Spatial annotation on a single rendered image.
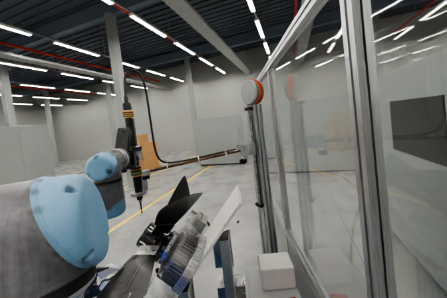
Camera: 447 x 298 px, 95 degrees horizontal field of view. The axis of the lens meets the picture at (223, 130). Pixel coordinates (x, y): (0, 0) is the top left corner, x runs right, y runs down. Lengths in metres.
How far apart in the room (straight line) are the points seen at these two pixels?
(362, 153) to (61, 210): 0.51
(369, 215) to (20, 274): 0.55
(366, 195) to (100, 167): 0.65
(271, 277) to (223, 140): 7.18
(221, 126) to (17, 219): 7.95
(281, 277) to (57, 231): 1.11
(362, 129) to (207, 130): 7.99
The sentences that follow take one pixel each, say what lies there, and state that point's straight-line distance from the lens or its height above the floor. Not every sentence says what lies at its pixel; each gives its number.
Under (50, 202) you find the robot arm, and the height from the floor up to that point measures 1.65.
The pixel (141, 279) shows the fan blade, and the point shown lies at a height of 1.18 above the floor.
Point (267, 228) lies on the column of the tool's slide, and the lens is 1.43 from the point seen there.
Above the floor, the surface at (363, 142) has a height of 1.64.
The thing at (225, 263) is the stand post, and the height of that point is 1.04.
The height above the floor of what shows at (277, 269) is 0.97.
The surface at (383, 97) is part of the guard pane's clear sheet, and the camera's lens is 0.48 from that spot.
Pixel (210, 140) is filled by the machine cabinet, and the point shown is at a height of 1.03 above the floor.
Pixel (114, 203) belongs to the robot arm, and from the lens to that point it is 0.70.
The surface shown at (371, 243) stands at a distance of 0.58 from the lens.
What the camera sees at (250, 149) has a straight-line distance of 1.22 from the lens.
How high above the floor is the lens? 1.72
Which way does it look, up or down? 2 degrees down
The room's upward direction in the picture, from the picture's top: 7 degrees counter-clockwise
